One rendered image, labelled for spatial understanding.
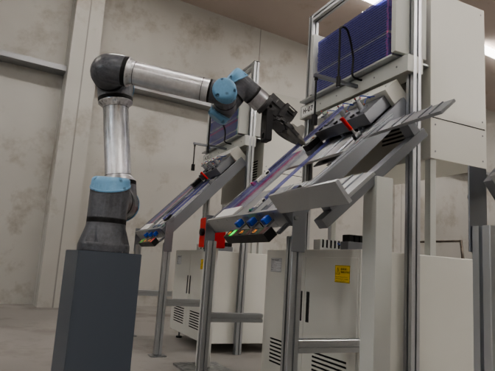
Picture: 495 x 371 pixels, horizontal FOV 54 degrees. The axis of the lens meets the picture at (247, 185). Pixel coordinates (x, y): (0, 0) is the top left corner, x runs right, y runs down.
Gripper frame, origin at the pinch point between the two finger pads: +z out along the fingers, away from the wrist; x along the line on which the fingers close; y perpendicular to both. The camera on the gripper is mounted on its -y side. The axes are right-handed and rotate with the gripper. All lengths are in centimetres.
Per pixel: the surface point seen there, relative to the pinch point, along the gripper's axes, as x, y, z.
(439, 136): -10, 40, 44
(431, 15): -10, 81, 14
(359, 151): -10.0, 8.7, 17.0
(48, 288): 387, -94, -3
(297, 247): -14.4, -36.7, 12.8
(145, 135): 425, 109, -21
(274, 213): -3.6, -28.4, 4.2
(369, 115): -6.0, 25.9, 15.1
